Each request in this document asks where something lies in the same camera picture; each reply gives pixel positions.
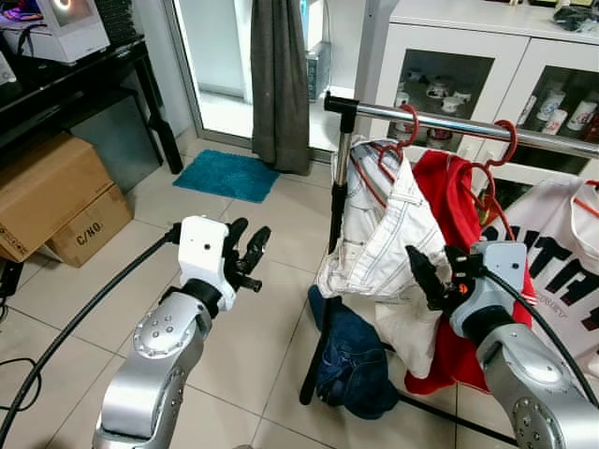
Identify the grey metal box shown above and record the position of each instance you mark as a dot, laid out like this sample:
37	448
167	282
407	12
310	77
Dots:
319	70

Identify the grey curtain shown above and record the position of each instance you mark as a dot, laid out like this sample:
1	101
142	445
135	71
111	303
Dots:
279	84

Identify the black mesh box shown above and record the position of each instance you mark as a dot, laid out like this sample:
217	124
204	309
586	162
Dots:
117	21

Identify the red garment with white stripe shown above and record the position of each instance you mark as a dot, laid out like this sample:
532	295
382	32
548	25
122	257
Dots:
449	187

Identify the black desk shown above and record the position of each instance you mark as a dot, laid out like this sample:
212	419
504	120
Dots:
56	89

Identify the white jersey with black letters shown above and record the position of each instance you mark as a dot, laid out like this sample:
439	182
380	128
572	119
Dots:
552	220

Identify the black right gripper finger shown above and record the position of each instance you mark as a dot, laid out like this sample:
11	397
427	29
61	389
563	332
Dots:
423	278

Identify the teal floor mat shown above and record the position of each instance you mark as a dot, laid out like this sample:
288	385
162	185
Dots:
225	175

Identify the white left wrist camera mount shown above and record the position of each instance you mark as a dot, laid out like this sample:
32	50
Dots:
201	248

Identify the white denim jacket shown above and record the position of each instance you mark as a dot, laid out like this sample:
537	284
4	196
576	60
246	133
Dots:
384	234

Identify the white glass-door cabinet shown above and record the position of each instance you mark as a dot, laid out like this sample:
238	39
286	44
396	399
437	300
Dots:
510	51

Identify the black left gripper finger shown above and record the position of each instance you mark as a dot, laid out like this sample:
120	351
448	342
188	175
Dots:
236	236
258	248

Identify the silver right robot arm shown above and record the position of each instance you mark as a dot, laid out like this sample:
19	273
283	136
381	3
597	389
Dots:
533	374

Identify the small black box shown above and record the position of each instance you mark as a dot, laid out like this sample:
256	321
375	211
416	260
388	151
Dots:
7	279

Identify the white framed glass door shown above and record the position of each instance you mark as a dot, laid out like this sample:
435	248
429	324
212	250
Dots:
225	56

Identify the tall white printed mug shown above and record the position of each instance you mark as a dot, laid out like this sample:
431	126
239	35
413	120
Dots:
581	115
552	105

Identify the large plain cardboard box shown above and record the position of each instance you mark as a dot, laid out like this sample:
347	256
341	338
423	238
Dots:
51	192

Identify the dark blue garment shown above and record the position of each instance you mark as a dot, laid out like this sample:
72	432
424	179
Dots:
351	365

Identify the white computer case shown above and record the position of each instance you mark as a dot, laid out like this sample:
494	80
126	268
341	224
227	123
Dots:
70	33

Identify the grey board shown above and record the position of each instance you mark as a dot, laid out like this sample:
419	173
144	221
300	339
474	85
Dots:
117	140

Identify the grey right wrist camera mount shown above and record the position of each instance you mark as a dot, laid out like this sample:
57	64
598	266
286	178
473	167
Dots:
501	271

